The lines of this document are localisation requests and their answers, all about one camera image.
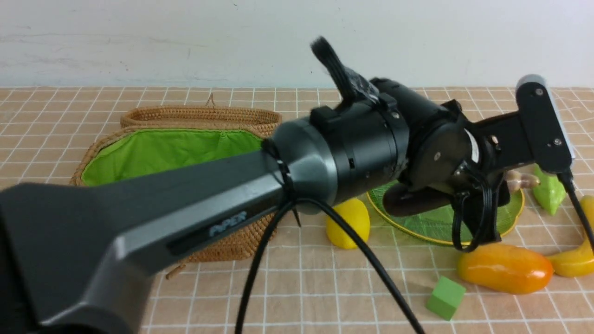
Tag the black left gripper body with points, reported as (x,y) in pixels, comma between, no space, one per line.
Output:
(444,168)

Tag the yellow lemon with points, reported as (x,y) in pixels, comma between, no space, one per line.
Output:
(356,215)

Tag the orange mango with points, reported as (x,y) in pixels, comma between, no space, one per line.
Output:
(506,268)

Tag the yellow banana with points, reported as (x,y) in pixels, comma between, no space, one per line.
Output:
(573,263)

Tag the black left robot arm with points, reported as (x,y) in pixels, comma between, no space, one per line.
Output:
(81,260)

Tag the green glass leaf plate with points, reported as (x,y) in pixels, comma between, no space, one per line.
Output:
(436,226)

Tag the green starfruit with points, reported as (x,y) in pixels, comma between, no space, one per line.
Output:
(550,193)

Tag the green foam cube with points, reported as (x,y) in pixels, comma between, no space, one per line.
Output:
(445,298)

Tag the woven wicker basket lid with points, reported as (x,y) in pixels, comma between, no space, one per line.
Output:
(260,122)

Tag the woven wicker basket green lining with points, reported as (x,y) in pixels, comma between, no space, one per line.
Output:
(136,151)

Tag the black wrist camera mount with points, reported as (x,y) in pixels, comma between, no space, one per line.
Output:
(533,134)

